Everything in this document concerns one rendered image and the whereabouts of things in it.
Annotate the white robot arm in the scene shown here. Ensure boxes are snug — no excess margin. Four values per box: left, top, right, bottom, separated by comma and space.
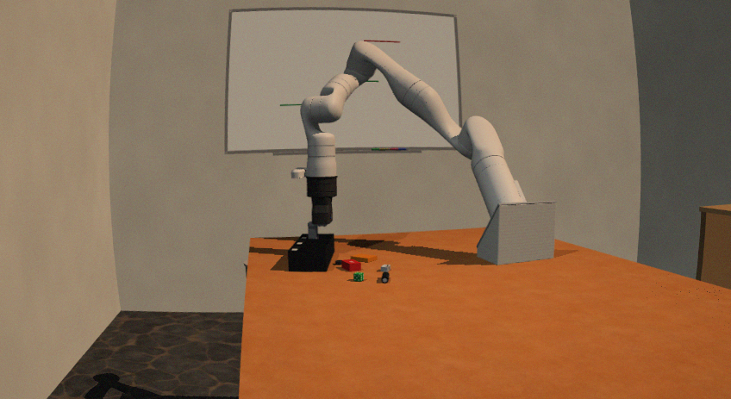
300, 41, 526, 218

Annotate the black rack of bins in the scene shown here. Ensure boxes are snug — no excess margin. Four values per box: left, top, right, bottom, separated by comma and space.
288, 234, 334, 272

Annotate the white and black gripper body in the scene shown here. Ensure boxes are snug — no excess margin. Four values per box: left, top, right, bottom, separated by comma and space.
291, 156, 338, 224

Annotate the red 9v battery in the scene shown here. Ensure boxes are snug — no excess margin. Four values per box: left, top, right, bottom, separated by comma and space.
341, 259, 361, 271

